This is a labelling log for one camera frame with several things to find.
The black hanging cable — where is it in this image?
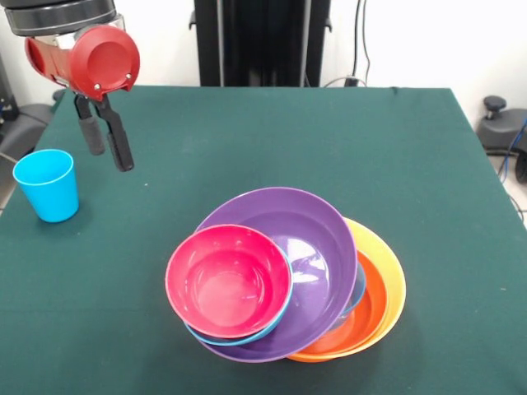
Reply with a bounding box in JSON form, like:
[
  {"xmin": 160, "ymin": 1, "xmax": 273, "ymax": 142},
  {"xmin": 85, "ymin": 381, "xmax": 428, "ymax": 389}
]
[{"xmin": 356, "ymin": 0, "xmax": 371, "ymax": 86}]

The large orange bowl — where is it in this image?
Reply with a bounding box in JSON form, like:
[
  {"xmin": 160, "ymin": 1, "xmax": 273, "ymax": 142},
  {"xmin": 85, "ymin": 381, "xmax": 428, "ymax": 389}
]
[{"xmin": 287, "ymin": 218, "xmax": 407, "ymax": 364}]

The black office chair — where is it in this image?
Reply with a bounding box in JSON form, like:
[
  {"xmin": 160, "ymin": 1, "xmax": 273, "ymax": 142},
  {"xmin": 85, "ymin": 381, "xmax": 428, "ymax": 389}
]
[
  {"xmin": 479, "ymin": 96, "xmax": 527, "ymax": 157},
  {"xmin": 0, "ymin": 56, "xmax": 79, "ymax": 161}
]

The pink bowl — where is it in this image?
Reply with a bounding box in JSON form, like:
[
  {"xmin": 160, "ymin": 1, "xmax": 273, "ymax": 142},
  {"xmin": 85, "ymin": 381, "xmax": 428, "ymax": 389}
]
[{"xmin": 166, "ymin": 224, "xmax": 293, "ymax": 339}]

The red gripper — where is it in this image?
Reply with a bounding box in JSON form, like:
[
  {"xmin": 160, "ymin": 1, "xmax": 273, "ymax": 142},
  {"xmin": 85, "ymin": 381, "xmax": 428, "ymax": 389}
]
[{"xmin": 24, "ymin": 23, "xmax": 142, "ymax": 174}]

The large blue bowl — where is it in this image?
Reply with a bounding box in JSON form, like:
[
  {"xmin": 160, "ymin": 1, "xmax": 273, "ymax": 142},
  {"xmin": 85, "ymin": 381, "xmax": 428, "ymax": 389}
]
[{"xmin": 344, "ymin": 263, "xmax": 368, "ymax": 314}]

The dark green tablecloth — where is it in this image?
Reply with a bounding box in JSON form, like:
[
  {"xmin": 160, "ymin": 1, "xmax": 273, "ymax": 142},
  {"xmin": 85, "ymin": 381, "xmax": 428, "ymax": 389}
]
[{"xmin": 0, "ymin": 86, "xmax": 527, "ymax": 395}]

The red-orange bowl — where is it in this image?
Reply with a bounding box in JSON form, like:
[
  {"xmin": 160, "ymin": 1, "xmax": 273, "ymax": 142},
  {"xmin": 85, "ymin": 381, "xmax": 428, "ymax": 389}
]
[{"xmin": 313, "ymin": 251, "xmax": 389, "ymax": 357}]

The blue cup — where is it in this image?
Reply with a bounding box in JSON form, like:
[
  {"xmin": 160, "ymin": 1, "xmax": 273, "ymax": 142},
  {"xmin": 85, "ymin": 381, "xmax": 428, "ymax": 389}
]
[{"xmin": 12, "ymin": 149, "xmax": 80, "ymax": 224}]

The small light blue bowl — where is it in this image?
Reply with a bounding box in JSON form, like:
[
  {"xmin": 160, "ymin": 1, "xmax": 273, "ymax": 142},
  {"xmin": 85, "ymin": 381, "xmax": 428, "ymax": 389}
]
[{"xmin": 184, "ymin": 245, "xmax": 295, "ymax": 346}]

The purple bowl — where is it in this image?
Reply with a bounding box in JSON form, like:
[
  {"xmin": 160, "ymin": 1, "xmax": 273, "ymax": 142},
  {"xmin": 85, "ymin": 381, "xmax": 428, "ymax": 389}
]
[{"xmin": 196, "ymin": 187, "xmax": 358, "ymax": 364}]

